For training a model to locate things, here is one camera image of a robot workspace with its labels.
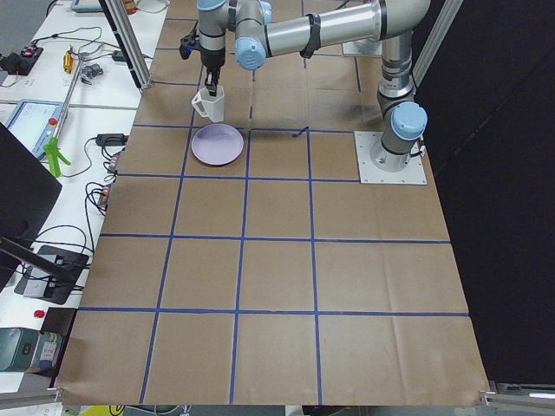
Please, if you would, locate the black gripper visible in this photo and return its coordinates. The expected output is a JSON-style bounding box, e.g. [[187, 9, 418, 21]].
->
[[200, 48, 225, 96]]

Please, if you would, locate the green box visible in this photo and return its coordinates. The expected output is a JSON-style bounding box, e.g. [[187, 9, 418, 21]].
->
[[1, 327, 64, 373]]

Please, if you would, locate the black desk stand base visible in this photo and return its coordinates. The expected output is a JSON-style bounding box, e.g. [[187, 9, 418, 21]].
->
[[14, 245, 89, 304]]

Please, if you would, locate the lavender round plate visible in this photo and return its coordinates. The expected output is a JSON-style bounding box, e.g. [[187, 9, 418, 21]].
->
[[192, 123, 244, 166]]

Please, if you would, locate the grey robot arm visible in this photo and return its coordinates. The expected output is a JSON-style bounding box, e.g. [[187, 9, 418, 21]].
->
[[193, 1, 430, 129]]

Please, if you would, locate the white faceted cup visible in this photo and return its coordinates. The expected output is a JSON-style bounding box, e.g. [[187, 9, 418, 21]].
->
[[191, 85, 225, 123]]

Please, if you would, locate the blue teach pendant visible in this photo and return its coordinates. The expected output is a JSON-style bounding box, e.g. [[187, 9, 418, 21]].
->
[[6, 99, 62, 159]]

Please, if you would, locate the black monitor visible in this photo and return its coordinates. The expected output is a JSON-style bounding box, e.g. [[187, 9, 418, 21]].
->
[[0, 122, 64, 291]]

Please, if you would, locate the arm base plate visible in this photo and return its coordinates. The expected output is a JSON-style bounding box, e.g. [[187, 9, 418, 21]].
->
[[354, 131, 427, 186], [342, 39, 382, 58]]

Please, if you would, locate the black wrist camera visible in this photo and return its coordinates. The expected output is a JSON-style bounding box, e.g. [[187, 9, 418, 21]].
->
[[179, 29, 199, 60]]

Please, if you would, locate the green-handled reacher grabber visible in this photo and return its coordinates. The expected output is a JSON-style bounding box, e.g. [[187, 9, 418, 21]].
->
[[43, 53, 86, 178]]

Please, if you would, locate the black power adapter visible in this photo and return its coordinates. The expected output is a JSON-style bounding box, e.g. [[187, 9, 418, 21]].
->
[[95, 133, 128, 146]]

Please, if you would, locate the yellow tool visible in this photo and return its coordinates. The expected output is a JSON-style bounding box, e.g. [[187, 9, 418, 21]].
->
[[62, 51, 74, 74]]

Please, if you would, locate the aluminium frame post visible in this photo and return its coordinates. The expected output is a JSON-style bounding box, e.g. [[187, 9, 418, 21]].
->
[[99, 0, 152, 91]]

